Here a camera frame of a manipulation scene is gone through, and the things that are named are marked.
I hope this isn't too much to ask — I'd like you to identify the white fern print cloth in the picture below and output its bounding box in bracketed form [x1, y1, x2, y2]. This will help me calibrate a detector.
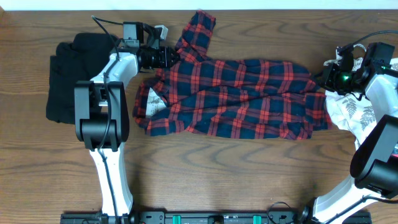
[324, 42, 397, 148]

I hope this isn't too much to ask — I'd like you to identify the black folded garment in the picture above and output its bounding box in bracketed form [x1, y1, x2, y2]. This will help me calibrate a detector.
[46, 33, 118, 124]

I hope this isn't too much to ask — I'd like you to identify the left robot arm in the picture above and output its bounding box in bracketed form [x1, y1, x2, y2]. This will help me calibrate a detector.
[74, 22, 179, 223]

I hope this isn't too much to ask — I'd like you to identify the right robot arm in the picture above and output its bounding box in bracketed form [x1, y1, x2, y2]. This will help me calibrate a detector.
[300, 42, 397, 223]

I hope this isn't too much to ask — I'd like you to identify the red navy plaid shirt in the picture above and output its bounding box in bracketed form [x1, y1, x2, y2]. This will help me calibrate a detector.
[132, 11, 332, 140]

